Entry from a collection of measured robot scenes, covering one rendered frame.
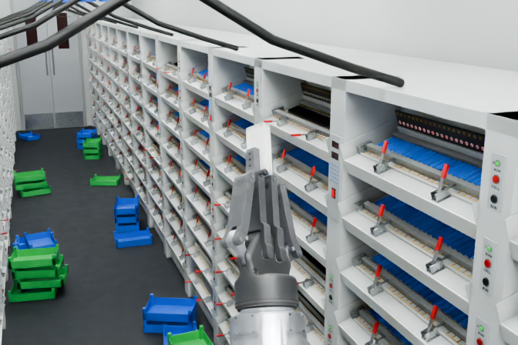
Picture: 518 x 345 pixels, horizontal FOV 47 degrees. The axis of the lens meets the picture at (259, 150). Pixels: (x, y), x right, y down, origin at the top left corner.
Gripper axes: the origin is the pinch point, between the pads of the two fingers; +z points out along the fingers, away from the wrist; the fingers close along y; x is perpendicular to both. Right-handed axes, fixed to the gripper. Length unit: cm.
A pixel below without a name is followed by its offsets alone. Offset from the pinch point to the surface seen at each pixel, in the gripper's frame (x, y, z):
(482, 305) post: 3, -79, -14
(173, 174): 263, -226, 121
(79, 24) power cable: 53, -6, 47
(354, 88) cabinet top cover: 31, -84, 52
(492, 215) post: -6, -71, 3
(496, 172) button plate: -9, -66, 11
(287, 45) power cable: 29, -49, 50
